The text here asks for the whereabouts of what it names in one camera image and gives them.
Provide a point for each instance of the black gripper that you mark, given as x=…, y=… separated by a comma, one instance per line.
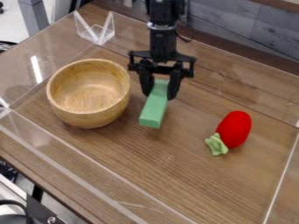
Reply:
x=161, y=52

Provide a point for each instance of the green foam stick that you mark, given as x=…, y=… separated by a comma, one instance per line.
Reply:
x=152, y=113

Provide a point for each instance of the brown wooden bowl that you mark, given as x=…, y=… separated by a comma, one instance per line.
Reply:
x=88, y=92

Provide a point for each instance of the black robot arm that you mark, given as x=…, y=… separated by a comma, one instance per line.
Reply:
x=164, y=12

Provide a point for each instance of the red plush strawberry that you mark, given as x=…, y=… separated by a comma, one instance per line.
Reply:
x=231, y=133

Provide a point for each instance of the black clamp with bolt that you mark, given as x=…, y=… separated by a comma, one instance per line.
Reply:
x=34, y=213

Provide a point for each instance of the clear acrylic corner bracket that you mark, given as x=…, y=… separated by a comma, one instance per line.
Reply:
x=94, y=33

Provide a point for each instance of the clear acrylic tray wall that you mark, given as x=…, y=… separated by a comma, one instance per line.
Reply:
x=125, y=174

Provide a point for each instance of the grey metal post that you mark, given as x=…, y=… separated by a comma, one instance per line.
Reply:
x=33, y=15

